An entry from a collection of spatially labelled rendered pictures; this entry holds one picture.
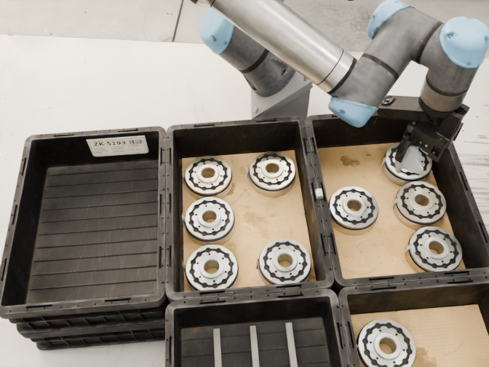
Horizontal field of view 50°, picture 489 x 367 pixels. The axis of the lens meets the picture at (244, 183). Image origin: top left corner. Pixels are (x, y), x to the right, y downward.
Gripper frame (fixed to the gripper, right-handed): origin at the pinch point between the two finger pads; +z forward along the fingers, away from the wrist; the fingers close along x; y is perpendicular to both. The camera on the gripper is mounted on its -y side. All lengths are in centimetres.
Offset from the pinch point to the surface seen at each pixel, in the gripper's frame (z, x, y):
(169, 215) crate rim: -3, -44, -26
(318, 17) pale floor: 89, 121, -102
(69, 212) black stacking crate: 7, -54, -48
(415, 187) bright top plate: 3.8, -2.1, 5.1
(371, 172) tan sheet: 6.6, -2.9, -4.8
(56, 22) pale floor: 89, 29, -204
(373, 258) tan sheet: 6.6, -20.3, 7.3
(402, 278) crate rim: -3.4, -25.6, 14.5
